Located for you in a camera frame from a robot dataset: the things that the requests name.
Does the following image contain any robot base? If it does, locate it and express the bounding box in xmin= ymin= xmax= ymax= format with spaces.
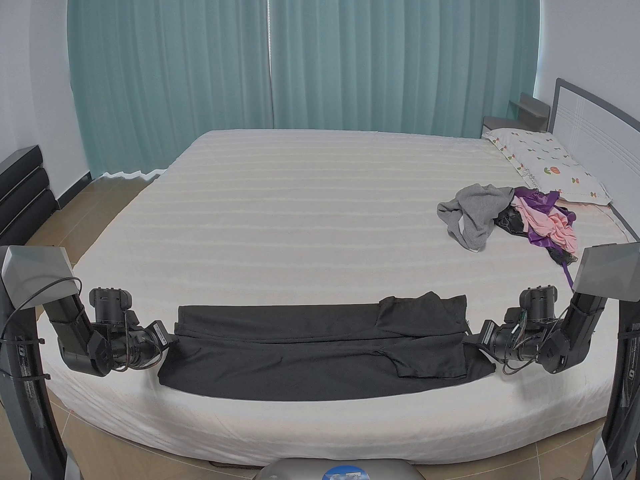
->
xmin=252 ymin=457 xmax=418 ymax=480

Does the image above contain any blue-green curtain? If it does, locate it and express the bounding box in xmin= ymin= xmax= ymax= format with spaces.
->
xmin=270 ymin=0 xmax=541 ymax=139
xmin=67 ymin=0 xmax=273 ymax=179

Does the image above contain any bed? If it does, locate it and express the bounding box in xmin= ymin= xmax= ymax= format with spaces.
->
xmin=40 ymin=77 xmax=640 ymax=466

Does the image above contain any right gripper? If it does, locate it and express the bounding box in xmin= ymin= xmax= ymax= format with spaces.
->
xmin=479 ymin=320 xmax=527 ymax=363

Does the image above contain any black chest of drawers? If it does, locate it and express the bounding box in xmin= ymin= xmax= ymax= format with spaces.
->
xmin=0 ymin=144 xmax=57 ymax=239

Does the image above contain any grey garment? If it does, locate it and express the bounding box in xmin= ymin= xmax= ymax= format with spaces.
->
xmin=436 ymin=183 xmax=516 ymax=253

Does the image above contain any pile of clothes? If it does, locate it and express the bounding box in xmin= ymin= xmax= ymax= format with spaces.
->
xmin=495 ymin=186 xmax=581 ymax=291

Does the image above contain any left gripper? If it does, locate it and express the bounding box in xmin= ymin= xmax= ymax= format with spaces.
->
xmin=116 ymin=320 xmax=180 ymax=370

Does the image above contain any grey bedside table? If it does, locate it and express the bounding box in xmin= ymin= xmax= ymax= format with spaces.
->
xmin=482 ymin=92 xmax=551 ymax=133

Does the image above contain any white printed pillow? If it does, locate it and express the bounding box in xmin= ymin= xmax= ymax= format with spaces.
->
xmin=482 ymin=128 xmax=613 ymax=205

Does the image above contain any black T-shirt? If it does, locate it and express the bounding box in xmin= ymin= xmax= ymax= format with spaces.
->
xmin=157 ymin=291 xmax=497 ymax=401

